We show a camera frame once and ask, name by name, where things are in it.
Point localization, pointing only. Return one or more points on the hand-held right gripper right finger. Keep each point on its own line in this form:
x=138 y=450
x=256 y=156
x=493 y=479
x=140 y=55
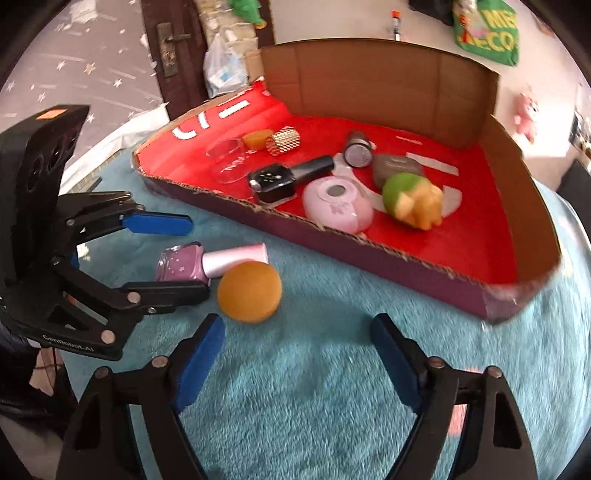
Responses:
x=396 y=364

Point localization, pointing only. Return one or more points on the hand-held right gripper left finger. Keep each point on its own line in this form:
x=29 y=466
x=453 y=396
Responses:
x=199 y=364

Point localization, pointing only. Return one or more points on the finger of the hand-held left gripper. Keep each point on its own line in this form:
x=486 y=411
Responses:
x=171 y=295
x=159 y=225

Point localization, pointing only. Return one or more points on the purple nail polish bottle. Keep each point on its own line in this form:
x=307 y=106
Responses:
x=184 y=265

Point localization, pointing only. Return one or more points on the round orange sponge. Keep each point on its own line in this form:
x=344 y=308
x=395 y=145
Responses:
x=249 y=290

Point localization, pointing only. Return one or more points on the black nail polish bottle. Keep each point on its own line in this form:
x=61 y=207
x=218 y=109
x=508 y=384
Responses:
x=277 y=180

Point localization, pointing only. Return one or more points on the small orange sponge piece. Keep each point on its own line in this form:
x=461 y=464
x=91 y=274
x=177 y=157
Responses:
x=256 y=140

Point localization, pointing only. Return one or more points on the cardboard box with red lining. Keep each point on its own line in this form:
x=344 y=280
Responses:
x=461 y=244

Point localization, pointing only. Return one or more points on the gold studded cylinder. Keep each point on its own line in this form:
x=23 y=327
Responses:
x=282 y=143

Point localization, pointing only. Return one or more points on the pink round case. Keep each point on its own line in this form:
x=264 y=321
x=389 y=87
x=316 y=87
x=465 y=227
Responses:
x=337 y=205

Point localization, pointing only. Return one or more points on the brown compact case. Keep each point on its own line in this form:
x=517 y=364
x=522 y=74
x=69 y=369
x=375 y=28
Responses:
x=397 y=166

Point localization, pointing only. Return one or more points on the glitter bottle with red cap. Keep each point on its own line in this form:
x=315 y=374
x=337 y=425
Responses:
x=359 y=150

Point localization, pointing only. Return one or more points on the clear plastic cup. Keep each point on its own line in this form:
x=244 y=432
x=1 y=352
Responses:
x=226 y=161

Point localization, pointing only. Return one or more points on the white plastic sheet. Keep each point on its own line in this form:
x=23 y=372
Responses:
x=120 y=138

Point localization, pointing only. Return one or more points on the blue fluffy blanket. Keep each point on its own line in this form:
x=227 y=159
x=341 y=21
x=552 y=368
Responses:
x=300 y=406

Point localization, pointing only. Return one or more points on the dark wooden door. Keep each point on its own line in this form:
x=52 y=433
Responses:
x=152 y=69

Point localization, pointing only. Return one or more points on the green and yellow pig toy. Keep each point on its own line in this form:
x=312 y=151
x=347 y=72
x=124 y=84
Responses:
x=411 y=201

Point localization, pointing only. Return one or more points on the clear plastic bag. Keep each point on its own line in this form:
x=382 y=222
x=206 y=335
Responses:
x=224 y=69

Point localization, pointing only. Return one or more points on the hanging fabric organizer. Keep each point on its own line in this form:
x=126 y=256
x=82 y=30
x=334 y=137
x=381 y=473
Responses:
x=221 y=18

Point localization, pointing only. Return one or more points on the green plush toy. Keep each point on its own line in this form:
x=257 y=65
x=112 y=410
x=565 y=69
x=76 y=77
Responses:
x=247 y=11

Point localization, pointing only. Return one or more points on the black chair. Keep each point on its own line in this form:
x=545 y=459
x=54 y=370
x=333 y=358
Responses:
x=577 y=184

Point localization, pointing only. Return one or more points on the pink plush toy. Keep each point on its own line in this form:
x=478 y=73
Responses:
x=527 y=115

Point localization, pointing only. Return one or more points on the marker with orange cap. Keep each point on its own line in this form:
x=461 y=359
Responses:
x=396 y=25

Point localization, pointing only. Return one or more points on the black bag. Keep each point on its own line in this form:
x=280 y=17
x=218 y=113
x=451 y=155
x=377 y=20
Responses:
x=429 y=9

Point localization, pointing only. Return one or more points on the green tote bag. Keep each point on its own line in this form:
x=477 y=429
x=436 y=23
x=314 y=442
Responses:
x=491 y=32

